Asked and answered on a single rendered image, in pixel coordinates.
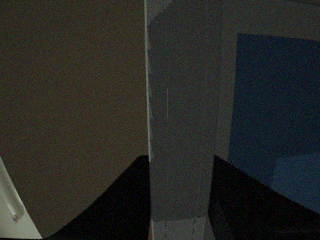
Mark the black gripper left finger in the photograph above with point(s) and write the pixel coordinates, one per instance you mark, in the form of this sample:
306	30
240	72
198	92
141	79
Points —
121	212

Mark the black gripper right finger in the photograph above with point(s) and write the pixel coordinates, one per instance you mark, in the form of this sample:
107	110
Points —
241	208

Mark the brown wooden board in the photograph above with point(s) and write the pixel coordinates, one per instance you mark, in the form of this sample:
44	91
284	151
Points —
73	101

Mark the grey picture frame with blue picture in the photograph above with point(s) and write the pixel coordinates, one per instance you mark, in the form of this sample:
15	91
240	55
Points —
239	79

